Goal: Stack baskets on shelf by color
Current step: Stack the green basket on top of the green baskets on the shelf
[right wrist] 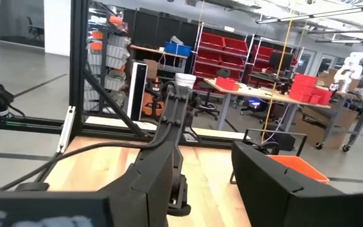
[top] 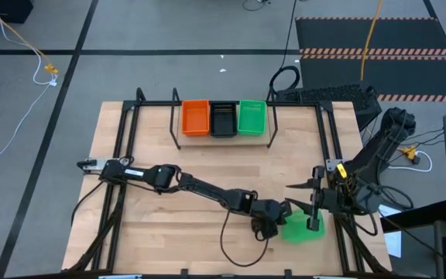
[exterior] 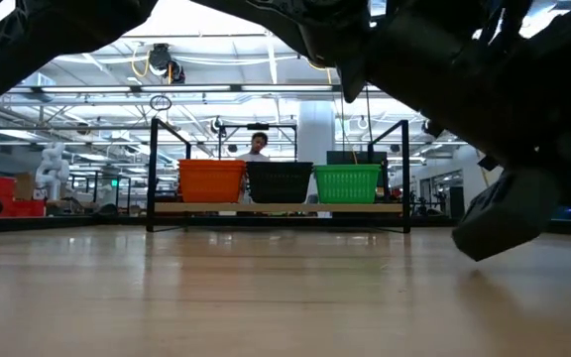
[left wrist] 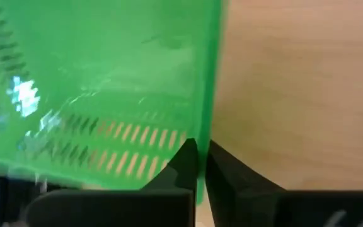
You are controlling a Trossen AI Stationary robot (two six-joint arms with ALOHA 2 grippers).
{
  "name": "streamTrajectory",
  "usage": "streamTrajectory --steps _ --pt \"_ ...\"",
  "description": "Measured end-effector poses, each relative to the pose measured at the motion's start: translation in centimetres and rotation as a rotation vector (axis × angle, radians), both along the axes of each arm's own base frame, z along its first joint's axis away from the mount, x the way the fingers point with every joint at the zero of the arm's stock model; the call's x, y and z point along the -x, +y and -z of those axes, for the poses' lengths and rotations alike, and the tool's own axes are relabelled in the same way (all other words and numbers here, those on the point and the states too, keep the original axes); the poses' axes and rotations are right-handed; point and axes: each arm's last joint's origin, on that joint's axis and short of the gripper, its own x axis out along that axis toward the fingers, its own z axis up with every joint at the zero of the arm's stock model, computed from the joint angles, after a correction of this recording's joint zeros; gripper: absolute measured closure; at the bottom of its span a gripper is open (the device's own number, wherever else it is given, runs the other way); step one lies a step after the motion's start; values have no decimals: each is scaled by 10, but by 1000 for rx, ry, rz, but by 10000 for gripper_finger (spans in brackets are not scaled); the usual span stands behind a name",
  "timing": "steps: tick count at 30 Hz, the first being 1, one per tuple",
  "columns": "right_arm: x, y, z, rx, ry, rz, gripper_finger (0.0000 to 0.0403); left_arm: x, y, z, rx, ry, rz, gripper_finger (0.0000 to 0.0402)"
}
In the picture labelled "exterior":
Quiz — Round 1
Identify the small red box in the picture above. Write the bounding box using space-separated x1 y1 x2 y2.
15 198 47 218

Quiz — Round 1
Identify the black aluminium station frame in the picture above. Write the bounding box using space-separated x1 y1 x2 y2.
0 213 571 235

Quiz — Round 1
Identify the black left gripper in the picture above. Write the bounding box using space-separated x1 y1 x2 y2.
193 0 372 104

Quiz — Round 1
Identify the white building column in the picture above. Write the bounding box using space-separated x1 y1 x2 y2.
296 100 337 219

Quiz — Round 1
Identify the orange slotted plastic basket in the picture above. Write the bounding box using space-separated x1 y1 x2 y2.
177 159 248 168
178 163 247 204

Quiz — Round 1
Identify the black background station frame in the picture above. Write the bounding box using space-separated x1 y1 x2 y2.
217 122 299 162

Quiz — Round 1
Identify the person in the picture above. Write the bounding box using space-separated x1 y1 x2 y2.
235 131 272 164

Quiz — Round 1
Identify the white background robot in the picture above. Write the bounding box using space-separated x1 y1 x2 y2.
35 142 71 202

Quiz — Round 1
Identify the green slotted plastic basket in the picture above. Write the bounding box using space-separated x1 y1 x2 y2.
312 164 383 173
314 170 382 205

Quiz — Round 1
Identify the ceiling light strip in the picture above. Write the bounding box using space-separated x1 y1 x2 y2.
5 83 336 94

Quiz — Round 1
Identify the black metal shelf frame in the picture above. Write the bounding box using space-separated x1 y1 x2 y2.
145 116 412 234

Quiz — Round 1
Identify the cardboard box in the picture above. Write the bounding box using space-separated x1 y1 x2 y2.
14 172 38 201

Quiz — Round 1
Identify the ceiling cable reel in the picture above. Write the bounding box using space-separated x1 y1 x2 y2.
146 42 187 85

